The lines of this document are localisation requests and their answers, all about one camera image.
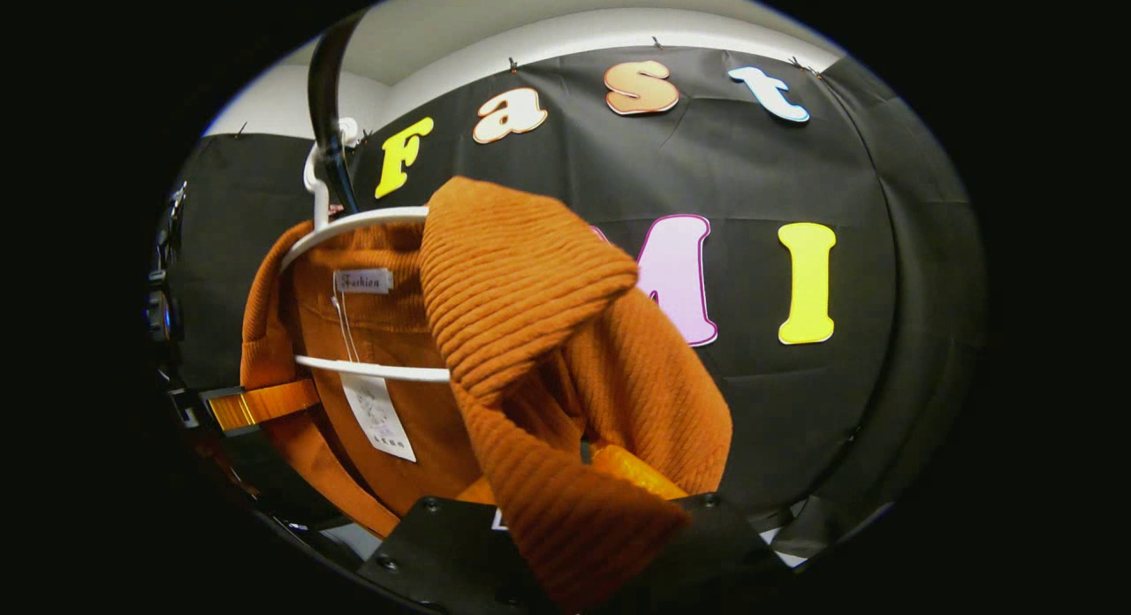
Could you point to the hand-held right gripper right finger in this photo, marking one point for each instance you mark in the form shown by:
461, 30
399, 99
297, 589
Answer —
724, 553

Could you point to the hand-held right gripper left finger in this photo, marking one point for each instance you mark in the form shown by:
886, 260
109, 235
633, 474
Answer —
442, 553

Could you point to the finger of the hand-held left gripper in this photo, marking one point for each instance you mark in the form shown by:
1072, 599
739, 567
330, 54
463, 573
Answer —
265, 406

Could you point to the white clothes hanger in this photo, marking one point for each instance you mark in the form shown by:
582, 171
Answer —
371, 368

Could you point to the black clothes rack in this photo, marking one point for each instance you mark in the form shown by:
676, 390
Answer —
325, 111

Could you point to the black backdrop cloth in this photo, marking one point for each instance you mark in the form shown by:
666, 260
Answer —
795, 421

